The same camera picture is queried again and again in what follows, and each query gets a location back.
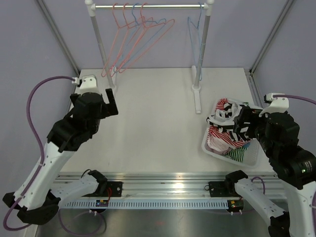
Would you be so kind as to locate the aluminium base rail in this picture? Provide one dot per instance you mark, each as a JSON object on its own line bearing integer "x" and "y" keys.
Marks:
{"x": 173, "y": 185}

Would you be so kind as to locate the white plastic laundry basket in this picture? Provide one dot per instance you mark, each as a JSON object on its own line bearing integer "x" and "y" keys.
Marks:
{"x": 223, "y": 157}

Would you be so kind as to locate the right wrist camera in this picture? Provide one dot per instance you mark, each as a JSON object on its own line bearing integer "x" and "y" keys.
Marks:
{"x": 277, "y": 104}

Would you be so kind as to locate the white slotted cable duct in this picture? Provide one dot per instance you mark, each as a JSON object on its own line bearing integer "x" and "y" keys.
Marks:
{"x": 148, "y": 204}

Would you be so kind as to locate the black white striped tank top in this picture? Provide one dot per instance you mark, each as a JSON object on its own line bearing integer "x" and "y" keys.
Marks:
{"x": 221, "y": 122}

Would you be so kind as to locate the red striped tank top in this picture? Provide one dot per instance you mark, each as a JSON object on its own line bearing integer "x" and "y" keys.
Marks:
{"x": 217, "y": 146}

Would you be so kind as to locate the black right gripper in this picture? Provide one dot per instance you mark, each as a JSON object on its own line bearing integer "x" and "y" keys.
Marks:
{"x": 247, "y": 114}

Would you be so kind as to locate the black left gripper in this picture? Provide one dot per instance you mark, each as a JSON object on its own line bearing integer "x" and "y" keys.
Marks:
{"x": 109, "y": 109}

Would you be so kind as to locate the green striped tank top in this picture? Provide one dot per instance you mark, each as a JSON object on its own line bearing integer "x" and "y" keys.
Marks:
{"x": 238, "y": 143}

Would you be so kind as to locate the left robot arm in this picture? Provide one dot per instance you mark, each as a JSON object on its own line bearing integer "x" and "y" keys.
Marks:
{"x": 36, "y": 202}

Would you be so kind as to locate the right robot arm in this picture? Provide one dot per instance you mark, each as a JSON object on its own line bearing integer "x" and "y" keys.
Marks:
{"x": 277, "y": 133}

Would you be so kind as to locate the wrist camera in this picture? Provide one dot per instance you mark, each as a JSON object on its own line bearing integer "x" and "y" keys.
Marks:
{"x": 277, "y": 104}
{"x": 86, "y": 84}

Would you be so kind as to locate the white metal clothes rack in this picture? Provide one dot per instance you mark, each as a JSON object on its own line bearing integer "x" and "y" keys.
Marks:
{"x": 196, "y": 75}

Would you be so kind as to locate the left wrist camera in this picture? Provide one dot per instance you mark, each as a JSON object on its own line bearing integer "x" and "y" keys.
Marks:
{"x": 86, "y": 84}

